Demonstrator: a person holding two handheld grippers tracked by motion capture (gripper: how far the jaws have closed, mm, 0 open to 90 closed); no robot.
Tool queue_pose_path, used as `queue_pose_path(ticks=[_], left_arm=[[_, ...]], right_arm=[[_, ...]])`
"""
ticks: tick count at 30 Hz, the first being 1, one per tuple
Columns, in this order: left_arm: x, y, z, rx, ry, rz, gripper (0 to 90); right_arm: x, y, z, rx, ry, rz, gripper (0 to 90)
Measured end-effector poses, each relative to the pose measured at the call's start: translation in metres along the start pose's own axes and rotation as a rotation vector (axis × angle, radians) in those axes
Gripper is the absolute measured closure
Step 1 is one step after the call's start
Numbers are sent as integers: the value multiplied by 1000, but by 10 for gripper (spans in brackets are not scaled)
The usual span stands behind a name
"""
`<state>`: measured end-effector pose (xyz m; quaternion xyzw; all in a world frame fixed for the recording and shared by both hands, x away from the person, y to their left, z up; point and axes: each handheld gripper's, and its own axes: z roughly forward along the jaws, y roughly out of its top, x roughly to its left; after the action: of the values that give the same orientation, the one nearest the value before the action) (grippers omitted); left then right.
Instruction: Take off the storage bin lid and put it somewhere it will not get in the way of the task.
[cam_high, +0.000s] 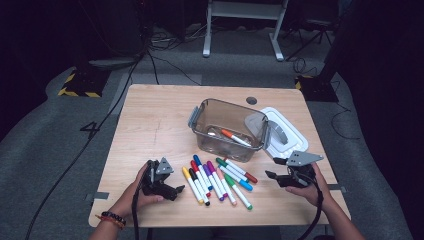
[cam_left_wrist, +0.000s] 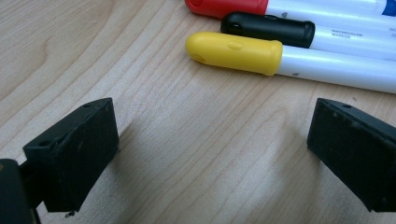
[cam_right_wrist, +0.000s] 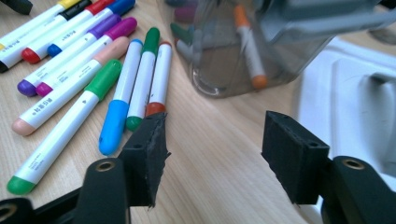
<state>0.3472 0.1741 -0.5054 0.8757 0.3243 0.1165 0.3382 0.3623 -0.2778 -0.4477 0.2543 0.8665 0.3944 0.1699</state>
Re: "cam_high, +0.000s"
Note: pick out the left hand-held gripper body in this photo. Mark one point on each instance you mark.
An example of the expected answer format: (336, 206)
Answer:
(153, 186)

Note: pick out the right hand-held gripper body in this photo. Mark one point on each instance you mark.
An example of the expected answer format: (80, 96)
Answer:
(301, 178)

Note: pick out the yellow marker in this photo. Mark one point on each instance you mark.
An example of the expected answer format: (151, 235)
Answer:
(193, 186)

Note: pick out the dark red marker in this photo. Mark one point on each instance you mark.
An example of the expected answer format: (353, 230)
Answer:
(252, 179)

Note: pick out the white container lid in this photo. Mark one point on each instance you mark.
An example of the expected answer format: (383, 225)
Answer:
(293, 140)

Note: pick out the purple marker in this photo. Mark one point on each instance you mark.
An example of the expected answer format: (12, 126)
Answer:
(214, 184)

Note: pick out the magenta marker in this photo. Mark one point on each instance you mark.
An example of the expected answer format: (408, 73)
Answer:
(211, 165)

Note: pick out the pink marker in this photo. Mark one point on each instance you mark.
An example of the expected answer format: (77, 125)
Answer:
(227, 189)

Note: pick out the dark green marker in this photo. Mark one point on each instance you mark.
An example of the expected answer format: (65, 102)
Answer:
(221, 162)

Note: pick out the orange marker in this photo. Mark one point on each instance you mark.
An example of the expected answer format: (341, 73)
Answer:
(227, 133)

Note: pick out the clear grey plastic container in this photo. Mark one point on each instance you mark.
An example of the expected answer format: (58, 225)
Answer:
(213, 115)

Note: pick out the person's right hand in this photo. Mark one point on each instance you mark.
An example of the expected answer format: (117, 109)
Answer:
(315, 195)

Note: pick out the person's left hand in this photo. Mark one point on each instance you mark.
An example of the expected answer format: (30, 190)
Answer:
(131, 201)

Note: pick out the grey tape strip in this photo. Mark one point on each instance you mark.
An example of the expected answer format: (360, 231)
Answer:
(101, 195)
(336, 188)

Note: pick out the black tripod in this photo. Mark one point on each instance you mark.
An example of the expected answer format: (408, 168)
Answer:
(306, 41)

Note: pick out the black stand column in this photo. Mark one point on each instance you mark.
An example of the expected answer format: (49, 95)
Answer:
(336, 50)

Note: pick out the grey stand foot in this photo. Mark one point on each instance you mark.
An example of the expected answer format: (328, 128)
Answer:
(113, 63)

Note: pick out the black yellow striped base plate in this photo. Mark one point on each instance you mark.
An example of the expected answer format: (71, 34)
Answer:
(86, 83)
(320, 90)

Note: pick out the white desk frame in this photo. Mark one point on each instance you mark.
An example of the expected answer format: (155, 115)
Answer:
(245, 10)

